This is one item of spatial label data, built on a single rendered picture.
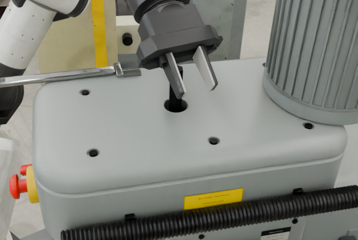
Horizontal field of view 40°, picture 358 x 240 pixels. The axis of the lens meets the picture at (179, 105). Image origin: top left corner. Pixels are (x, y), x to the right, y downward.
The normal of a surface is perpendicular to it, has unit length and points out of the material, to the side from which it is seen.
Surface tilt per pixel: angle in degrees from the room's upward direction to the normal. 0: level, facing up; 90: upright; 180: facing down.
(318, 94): 90
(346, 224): 90
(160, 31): 30
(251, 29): 0
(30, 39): 91
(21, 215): 0
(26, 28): 91
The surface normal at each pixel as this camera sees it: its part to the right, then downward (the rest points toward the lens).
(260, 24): 0.04, -0.80
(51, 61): 0.22, 0.59
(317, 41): -0.58, 0.48
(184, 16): 0.25, -0.41
